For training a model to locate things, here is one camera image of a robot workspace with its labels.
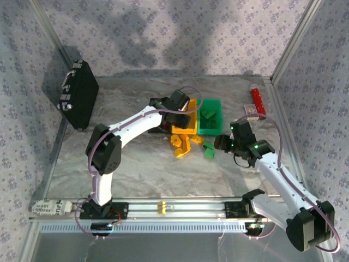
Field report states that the yellow plastic bin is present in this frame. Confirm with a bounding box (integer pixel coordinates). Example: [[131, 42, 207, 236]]
[[171, 98, 198, 135]]

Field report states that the green plastic bin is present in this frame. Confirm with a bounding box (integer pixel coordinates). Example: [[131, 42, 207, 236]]
[[196, 98, 223, 136]]

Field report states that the black plastic bin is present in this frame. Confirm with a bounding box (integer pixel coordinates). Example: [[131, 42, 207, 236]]
[[148, 97, 175, 134]]

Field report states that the small printed card box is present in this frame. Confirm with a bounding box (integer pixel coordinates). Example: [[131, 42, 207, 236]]
[[244, 104, 260, 121]]

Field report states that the red tube with white cap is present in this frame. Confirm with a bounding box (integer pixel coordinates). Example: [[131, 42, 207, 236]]
[[250, 84, 267, 120]]

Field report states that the right controller board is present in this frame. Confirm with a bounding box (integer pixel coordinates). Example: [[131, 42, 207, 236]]
[[244, 222, 265, 236]]

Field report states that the controller board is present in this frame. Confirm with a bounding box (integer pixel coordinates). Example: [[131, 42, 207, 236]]
[[244, 222, 265, 236], [91, 222, 114, 237]]

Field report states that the black hard case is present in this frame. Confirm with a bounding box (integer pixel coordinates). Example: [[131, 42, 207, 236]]
[[56, 59, 99, 131]]

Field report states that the grey metal panel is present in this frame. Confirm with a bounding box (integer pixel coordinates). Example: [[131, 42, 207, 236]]
[[29, 231, 328, 262]]

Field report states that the left controller board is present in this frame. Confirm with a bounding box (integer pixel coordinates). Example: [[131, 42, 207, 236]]
[[91, 222, 114, 237]]

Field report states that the white printed paper roll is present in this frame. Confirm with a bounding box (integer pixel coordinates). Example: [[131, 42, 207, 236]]
[[30, 200, 74, 219]]

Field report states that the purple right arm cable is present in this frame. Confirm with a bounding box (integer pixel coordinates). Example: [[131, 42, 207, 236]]
[[234, 113, 341, 254]]

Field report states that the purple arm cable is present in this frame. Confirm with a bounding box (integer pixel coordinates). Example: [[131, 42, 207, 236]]
[[234, 113, 341, 254], [74, 86, 204, 241]]

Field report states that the black cable loop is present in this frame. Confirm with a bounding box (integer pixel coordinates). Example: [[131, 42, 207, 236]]
[[233, 154, 252, 169]]

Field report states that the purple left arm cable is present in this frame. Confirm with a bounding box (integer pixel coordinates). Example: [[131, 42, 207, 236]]
[[74, 86, 204, 241]]

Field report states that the aluminium side rail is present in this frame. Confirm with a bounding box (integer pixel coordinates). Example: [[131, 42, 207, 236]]
[[266, 78, 314, 197], [29, 118, 69, 203]]

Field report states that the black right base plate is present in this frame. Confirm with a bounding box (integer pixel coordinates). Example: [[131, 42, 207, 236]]
[[225, 201, 275, 219]]

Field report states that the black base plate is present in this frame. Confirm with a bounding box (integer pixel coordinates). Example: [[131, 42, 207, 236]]
[[79, 201, 129, 221], [225, 201, 275, 219]]

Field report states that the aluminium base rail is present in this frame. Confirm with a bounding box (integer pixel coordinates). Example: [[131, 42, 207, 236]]
[[29, 198, 325, 221]]

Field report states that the slotted grey cable duct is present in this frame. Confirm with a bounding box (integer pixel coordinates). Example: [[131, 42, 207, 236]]
[[40, 221, 273, 233]]

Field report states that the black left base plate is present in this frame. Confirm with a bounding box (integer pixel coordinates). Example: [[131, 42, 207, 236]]
[[79, 201, 129, 221]]

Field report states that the aluminium frame post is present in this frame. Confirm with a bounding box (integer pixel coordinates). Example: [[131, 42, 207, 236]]
[[271, 0, 324, 81], [28, 0, 70, 82]]

